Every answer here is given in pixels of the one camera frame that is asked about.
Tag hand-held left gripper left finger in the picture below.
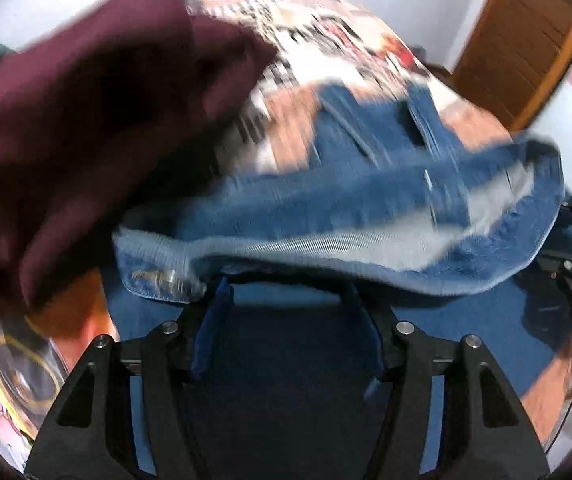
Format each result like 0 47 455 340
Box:
23 276 237 480

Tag wooden door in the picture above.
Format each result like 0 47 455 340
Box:
450 0 572 133

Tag maroon garment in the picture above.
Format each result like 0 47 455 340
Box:
0 0 279 336

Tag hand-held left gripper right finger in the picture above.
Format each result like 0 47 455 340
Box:
341 284 551 480

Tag blue denim jacket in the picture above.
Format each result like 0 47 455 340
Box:
103 82 572 480

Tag clear plastic container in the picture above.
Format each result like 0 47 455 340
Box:
0 317 74 426

